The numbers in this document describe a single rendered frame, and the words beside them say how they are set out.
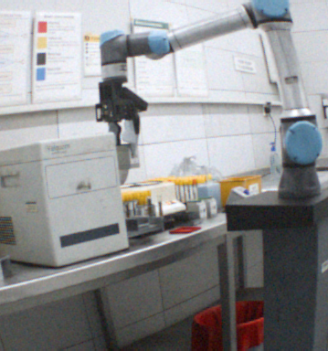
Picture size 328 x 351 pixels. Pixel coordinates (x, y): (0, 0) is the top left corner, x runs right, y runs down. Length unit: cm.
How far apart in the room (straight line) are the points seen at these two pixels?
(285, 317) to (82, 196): 74
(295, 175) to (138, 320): 121
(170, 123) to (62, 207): 153
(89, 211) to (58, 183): 12
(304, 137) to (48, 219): 69
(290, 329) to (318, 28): 289
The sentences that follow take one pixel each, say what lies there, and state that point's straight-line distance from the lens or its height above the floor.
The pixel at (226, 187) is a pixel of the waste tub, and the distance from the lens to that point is 217.
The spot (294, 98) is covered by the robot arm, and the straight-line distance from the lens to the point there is 154.
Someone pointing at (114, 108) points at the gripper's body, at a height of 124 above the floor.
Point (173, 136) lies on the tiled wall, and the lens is 283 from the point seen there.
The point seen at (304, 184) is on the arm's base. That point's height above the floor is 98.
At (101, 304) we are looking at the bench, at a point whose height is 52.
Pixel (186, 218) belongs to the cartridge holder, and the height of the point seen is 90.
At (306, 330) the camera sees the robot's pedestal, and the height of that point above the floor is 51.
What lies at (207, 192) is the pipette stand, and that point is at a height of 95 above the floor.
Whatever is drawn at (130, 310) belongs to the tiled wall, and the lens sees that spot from 255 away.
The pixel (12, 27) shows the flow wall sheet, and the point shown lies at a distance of 212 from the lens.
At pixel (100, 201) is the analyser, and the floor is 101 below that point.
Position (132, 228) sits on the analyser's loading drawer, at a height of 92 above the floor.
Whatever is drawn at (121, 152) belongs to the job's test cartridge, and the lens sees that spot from 160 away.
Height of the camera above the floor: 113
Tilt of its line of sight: 3 degrees down
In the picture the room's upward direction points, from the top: 7 degrees counter-clockwise
